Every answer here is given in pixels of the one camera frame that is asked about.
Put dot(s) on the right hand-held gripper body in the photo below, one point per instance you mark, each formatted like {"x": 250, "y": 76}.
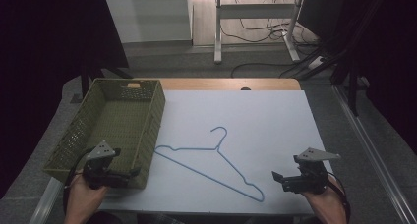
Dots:
{"x": 311, "y": 171}

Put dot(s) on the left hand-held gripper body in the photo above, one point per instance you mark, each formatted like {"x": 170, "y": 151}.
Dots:
{"x": 98, "y": 171}

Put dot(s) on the green woven plastic basket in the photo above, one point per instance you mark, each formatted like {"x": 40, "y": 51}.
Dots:
{"x": 124, "y": 125}

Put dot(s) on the person's left hand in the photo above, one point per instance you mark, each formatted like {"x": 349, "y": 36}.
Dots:
{"x": 82, "y": 197}

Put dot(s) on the person's right hand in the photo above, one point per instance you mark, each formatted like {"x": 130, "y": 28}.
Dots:
{"x": 327, "y": 204}

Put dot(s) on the white table mat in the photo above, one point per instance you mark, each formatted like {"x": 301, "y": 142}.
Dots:
{"x": 236, "y": 139}

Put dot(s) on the black stand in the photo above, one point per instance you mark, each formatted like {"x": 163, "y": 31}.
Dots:
{"x": 95, "y": 67}
{"x": 352, "y": 70}

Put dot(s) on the white power strip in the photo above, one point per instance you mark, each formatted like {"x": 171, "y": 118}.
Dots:
{"x": 316, "y": 63}

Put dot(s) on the white metal desk frame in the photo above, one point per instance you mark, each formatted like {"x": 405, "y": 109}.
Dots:
{"x": 255, "y": 17}

